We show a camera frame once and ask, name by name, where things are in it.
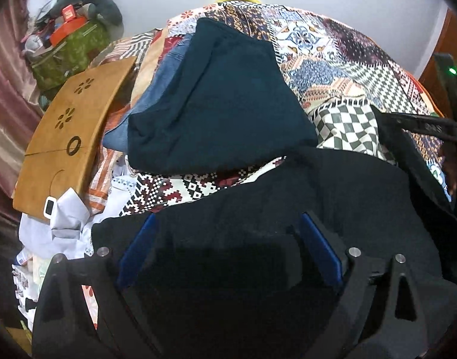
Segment wooden lap desk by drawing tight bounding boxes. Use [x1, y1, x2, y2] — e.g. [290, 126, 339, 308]
[13, 57, 136, 220]

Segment green fabric storage box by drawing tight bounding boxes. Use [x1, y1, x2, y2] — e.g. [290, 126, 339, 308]
[30, 21, 109, 92]

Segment dark teal folded garment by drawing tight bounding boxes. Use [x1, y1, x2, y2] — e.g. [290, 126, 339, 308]
[128, 18, 318, 175]

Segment pink striped curtain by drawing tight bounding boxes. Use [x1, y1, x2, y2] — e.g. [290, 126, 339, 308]
[0, 0, 42, 223]

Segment white cloth pile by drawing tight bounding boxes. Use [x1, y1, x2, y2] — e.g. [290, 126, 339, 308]
[19, 187, 130, 259]

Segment blue folded jeans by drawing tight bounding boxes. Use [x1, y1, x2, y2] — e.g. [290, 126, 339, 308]
[103, 34, 193, 153]

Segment orange box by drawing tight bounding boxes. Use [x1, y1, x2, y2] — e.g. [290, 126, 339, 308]
[50, 16, 87, 46]

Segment brown wooden door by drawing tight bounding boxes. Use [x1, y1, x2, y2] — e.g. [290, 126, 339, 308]
[418, 9, 457, 117]

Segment grey neck pillow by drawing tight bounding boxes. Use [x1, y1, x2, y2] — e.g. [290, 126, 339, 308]
[48, 0, 123, 26]

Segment black pants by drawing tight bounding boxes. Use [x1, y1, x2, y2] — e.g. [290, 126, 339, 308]
[91, 111, 457, 359]

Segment person right hand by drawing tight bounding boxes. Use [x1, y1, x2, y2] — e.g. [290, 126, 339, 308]
[439, 142, 457, 196]

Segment small white device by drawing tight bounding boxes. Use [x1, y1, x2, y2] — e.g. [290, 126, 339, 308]
[43, 196, 57, 219]

